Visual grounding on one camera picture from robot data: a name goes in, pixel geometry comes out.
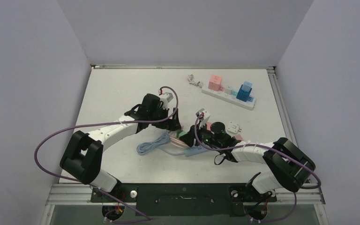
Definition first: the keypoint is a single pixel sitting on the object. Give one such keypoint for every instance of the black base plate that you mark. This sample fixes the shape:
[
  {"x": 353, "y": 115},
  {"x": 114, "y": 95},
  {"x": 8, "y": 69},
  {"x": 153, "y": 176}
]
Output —
[{"x": 192, "y": 199}]

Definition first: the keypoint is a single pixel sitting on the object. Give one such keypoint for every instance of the light blue plug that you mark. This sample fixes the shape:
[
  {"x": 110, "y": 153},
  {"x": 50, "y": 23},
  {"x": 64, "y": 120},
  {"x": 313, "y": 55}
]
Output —
[{"x": 247, "y": 86}]

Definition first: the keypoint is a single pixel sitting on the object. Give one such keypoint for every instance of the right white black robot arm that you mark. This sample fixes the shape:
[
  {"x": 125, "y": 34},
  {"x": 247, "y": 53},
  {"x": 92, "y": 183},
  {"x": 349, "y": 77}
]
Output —
[{"x": 289, "y": 166}]

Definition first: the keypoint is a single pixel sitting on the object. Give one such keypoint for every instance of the white flat plug adapter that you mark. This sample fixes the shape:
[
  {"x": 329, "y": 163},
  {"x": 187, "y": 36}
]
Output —
[{"x": 233, "y": 127}]

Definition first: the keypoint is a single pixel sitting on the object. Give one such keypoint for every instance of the dark blue cube adapter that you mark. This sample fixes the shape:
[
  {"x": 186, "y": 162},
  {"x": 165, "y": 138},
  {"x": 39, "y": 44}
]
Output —
[{"x": 242, "y": 95}]

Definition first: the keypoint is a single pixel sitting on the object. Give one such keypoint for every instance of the small white plug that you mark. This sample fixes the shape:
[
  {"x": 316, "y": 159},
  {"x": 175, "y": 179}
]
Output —
[{"x": 228, "y": 90}]

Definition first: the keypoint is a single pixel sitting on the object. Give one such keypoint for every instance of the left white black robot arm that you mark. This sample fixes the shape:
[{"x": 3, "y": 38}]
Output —
[{"x": 82, "y": 157}]

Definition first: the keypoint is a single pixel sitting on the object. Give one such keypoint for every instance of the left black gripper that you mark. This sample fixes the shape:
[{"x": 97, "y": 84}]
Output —
[{"x": 172, "y": 124}]

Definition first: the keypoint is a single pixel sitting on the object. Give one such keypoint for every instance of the pink cube adapter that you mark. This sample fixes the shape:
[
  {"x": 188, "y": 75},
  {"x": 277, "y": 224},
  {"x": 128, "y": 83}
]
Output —
[{"x": 215, "y": 83}]

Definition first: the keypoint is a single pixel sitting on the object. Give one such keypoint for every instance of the small pink plug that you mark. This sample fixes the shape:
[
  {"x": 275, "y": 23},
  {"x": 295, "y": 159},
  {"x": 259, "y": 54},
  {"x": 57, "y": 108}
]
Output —
[{"x": 238, "y": 137}]

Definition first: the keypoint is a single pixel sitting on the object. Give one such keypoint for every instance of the white power strip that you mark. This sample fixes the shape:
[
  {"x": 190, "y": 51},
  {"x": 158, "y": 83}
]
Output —
[{"x": 250, "y": 104}]

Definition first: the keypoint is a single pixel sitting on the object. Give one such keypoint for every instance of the blue power strip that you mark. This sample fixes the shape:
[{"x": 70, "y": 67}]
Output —
[{"x": 195, "y": 150}]

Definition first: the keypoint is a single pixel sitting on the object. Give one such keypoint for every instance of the green plug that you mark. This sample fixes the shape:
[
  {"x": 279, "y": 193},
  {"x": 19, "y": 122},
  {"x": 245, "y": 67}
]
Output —
[{"x": 180, "y": 134}]

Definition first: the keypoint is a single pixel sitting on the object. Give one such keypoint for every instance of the white cube adapter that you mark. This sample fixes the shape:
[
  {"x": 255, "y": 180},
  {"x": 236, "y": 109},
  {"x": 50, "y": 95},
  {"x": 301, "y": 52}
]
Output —
[{"x": 172, "y": 133}]

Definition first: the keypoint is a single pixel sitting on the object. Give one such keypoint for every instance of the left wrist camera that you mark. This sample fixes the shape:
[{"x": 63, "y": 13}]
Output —
[{"x": 165, "y": 99}]

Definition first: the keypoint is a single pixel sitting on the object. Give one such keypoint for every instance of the pink round disc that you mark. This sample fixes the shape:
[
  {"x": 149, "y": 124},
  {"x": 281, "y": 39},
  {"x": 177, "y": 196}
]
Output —
[{"x": 208, "y": 126}]

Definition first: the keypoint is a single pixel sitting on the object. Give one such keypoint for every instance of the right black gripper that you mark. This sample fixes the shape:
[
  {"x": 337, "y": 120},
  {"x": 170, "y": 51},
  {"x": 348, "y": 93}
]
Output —
[{"x": 191, "y": 138}]

